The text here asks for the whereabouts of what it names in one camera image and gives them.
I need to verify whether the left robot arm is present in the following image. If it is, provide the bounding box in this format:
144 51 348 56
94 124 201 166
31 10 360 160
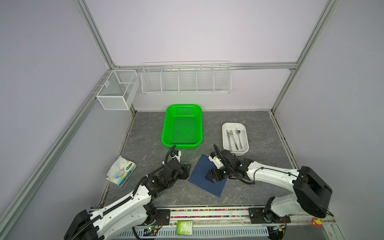
64 146 191 240

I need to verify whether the white wire shelf rack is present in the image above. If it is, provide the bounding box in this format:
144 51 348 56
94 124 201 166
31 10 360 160
141 61 232 94

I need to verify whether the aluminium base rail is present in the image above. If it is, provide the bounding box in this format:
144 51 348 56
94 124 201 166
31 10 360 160
111 206 344 240

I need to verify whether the dark blue paper napkin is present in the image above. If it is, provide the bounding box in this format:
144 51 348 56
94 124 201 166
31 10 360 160
188 155 227 198

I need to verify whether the tissue pack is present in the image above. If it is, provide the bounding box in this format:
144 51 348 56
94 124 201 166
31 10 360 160
106 156 137 187

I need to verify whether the silver spoon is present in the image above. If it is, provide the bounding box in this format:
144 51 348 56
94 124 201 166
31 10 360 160
236 128 243 149

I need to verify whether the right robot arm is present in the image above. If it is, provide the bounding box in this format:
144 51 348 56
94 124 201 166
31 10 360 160
206 146 333 223

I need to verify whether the silver fork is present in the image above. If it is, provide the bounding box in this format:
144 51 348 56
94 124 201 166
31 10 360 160
229 130 239 150

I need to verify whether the white mesh box basket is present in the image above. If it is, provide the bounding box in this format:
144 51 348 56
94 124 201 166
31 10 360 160
97 70 140 111

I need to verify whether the green plastic basket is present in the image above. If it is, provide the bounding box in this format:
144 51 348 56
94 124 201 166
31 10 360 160
161 105 203 149

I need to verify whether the white ceramic dish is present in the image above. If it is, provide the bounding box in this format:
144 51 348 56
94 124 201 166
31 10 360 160
222 123 249 156

